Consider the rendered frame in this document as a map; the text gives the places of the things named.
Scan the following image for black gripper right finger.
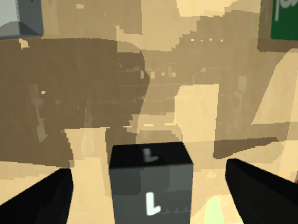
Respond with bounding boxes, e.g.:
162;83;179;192
225;159;298;224

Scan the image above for green block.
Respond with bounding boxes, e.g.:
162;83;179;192
270;0;298;40

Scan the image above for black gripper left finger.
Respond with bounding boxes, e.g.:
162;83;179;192
0;168;73;224

